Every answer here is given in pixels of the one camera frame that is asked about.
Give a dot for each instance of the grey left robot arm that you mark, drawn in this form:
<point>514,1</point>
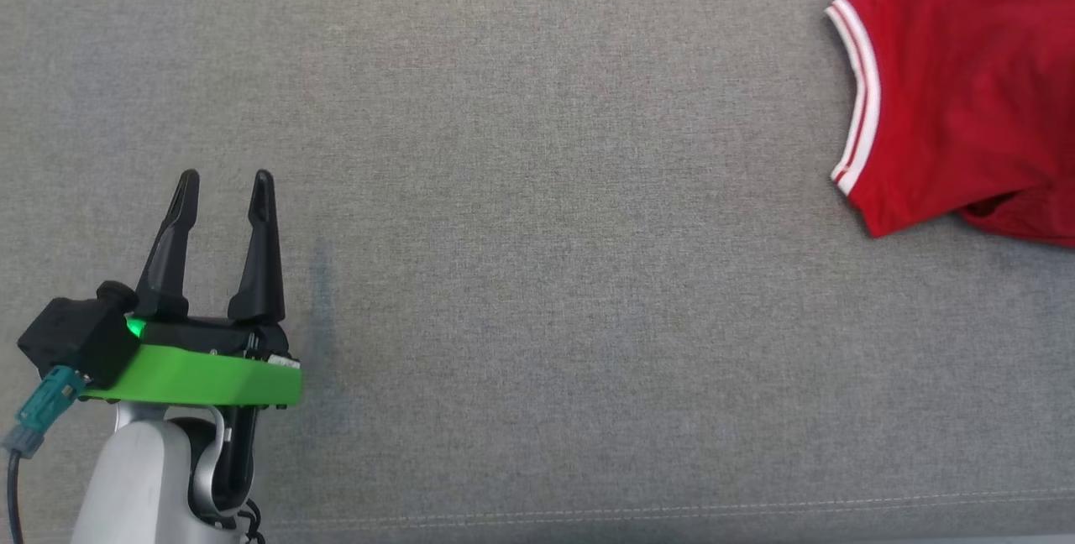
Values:
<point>134,485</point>

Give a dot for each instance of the red and white jersey shirt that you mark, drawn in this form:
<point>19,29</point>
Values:
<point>966,82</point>

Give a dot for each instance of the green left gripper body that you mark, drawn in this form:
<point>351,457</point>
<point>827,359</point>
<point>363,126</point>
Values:
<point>210,376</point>

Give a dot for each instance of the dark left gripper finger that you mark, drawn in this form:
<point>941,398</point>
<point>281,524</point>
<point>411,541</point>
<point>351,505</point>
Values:
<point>262,275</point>
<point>168,275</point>

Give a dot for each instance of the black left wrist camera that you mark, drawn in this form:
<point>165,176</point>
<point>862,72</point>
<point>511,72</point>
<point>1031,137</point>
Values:
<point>76,338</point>

